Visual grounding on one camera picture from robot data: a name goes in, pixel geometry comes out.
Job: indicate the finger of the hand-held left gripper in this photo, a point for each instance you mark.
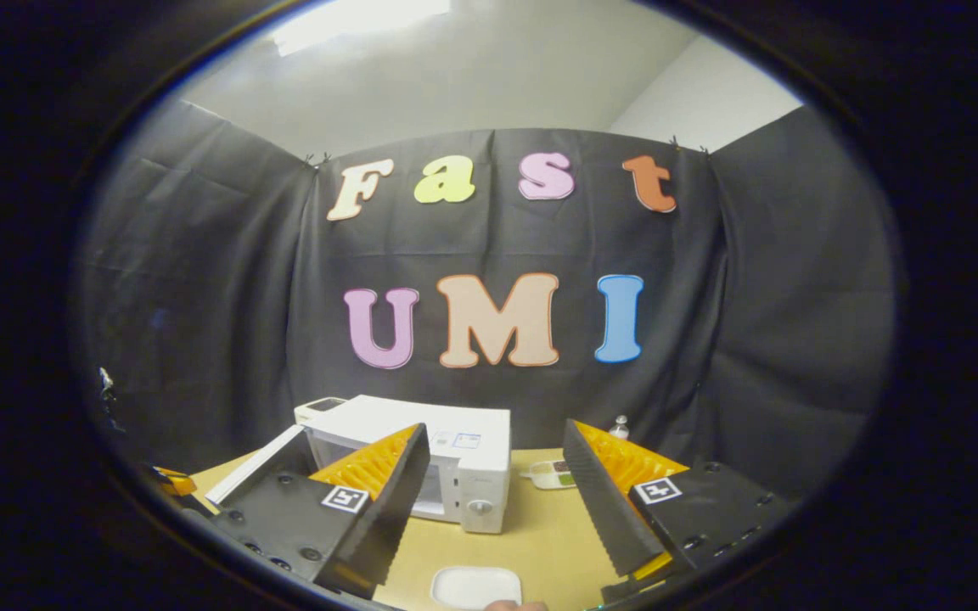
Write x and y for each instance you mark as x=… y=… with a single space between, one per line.
x=175 y=482

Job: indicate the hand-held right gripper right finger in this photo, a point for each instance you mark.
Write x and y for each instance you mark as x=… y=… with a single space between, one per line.
x=604 y=509

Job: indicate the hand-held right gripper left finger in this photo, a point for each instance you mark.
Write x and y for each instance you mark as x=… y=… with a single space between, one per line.
x=383 y=518

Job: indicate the white compartment food tray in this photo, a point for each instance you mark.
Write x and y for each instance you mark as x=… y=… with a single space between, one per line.
x=553 y=475

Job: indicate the white microwave oven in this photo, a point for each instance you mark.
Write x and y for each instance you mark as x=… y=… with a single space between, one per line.
x=472 y=458

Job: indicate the small bottle with pink label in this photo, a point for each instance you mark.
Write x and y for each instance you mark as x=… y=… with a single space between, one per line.
x=619 y=428

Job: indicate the white rectangular dish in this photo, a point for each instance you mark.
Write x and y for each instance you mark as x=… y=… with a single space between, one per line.
x=476 y=587

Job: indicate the white device with dark screen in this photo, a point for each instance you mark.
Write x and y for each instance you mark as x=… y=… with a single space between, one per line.
x=315 y=409

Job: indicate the black backdrop cloth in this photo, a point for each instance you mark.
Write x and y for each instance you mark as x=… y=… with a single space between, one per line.
x=752 y=297

